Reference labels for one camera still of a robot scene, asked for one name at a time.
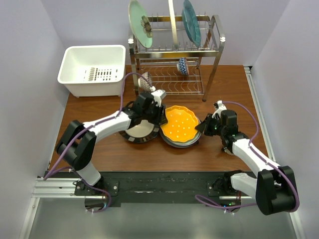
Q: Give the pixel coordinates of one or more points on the black rimmed cream plate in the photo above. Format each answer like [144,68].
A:
[141,133]

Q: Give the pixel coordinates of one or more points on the mint flower plate in rack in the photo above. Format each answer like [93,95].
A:
[140,24]

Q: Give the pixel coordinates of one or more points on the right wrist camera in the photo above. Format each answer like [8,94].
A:
[219,107]

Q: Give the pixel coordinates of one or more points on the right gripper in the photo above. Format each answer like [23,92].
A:
[203,128]

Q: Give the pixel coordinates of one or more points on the beige plate in rack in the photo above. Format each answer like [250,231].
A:
[173,24]

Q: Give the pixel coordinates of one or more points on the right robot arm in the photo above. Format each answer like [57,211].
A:
[272,186]

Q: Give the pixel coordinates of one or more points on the dark teal bottom dish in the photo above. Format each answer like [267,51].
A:
[179,145]

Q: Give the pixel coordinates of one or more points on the beige paper cup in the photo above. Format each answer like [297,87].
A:
[228,149]

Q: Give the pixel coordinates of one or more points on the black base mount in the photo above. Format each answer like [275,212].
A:
[168,188]

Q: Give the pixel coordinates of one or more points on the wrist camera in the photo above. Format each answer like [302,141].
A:
[219,107]
[158,95]

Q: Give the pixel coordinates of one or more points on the metal dish rack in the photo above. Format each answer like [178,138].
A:
[160,59]

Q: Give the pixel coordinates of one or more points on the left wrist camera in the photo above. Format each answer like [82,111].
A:
[158,95]

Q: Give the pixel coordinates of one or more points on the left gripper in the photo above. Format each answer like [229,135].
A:
[161,117]

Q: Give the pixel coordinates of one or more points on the teal plate in rack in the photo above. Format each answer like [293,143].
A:
[190,23]

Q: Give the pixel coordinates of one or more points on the white plastic bin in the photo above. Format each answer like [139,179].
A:
[93,71]

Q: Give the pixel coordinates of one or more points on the blue zigzag bowl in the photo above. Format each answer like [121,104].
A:
[182,66]

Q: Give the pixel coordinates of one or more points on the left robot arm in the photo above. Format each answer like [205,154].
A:
[77,144]

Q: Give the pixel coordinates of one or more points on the red patterned bowl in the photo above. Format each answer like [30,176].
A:
[145,82]

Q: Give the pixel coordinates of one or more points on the orange scalloped plate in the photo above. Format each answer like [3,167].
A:
[180,113]

